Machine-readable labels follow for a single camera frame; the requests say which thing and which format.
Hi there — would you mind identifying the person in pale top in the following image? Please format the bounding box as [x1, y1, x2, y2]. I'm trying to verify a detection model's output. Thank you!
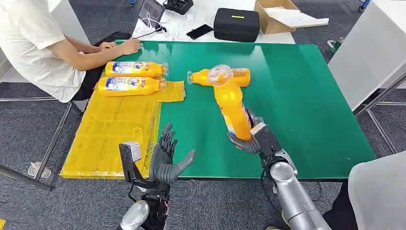
[322, 150, 406, 230]

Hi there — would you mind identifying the green and white object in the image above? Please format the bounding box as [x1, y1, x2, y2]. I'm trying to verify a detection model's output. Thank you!
[327, 39, 342, 55]

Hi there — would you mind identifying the dark tablet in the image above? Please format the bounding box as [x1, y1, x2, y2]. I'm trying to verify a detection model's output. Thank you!
[138, 0, 166, 28]

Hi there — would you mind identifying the black device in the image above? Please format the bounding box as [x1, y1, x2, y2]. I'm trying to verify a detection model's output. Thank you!
[163, 0, 194, 16]

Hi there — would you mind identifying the metal table frame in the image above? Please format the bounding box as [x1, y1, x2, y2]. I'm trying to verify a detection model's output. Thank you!
[0, 96, 74, 193]

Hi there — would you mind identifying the orange drink bottle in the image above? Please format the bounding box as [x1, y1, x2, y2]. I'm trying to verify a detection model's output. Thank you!
[187, 67, 251, 88]
[105, 61, 169, 80]
[97, 76, 167, 97]
[207, 64, 255, 142]

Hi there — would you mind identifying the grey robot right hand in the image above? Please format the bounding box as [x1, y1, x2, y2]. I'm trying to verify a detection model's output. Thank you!
[226, 109, 266, 156]

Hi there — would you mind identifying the person's right hand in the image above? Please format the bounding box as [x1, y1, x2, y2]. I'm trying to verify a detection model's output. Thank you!
[119, 38, 142, 56]

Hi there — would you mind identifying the black smartphone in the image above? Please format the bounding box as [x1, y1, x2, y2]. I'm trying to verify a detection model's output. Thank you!
[186, 24, 214, 41]

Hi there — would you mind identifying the white cable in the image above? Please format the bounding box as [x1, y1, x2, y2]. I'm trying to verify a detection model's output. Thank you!
[142, 12, 169, 33]

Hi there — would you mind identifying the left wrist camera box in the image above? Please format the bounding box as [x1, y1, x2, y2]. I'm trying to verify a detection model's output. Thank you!
[118, 141, 142, 184]

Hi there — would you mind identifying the pale flat board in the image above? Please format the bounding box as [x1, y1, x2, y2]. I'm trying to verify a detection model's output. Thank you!
[263, 6, 330, 29]

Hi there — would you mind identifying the green table mat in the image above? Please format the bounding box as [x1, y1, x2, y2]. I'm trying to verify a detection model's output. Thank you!
[114, 40, 377, 182]

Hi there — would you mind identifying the seated person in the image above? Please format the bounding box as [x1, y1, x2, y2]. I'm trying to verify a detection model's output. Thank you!
[0, 0, 142, 104]

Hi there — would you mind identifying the black cable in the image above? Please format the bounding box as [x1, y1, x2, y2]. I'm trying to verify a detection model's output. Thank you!
[132, 26, 168, 40]

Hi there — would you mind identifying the cardboard box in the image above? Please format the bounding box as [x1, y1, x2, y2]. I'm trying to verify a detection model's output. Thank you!
[253, 0, 299, 35]

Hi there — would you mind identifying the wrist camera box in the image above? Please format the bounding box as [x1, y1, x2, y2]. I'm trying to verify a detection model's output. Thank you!
[249, 122, 283, 157]
[118, 141, 142, 184]

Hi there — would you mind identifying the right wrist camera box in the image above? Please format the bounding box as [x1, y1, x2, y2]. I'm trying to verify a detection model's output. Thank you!
[249, 122, 283, 157]

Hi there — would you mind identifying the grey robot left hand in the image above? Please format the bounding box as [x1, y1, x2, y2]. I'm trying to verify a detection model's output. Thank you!
[148, 122, 197, 185]

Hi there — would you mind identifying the yellow sheet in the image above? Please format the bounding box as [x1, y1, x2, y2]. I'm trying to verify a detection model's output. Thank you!
[59, 71, 186, 180]

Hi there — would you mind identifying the clear round floor pad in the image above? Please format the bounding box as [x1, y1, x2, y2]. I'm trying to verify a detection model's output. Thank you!
[27, 161, 52, 179]

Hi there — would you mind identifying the person's left hand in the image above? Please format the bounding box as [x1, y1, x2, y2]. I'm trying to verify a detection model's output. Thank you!
[98, 41, 117, 53]

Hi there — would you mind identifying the black zip case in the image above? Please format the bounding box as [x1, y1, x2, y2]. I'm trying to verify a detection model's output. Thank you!
[213, 8, 261, 43]

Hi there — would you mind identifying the white table with metal legs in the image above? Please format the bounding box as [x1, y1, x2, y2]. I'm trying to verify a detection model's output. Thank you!
[327, 0, 406, 155]

